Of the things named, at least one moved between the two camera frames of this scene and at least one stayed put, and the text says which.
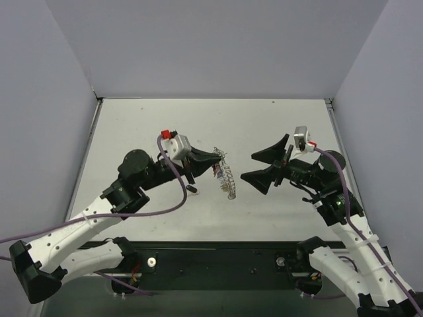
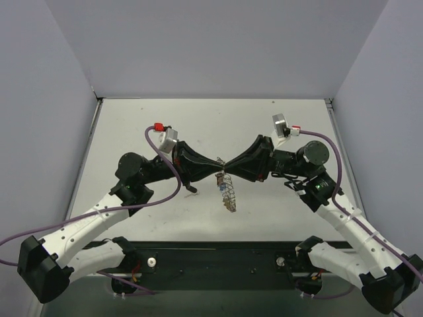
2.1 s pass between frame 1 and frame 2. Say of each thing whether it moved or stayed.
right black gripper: moved
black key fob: stayed
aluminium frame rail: stayed
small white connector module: moved
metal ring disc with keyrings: moved
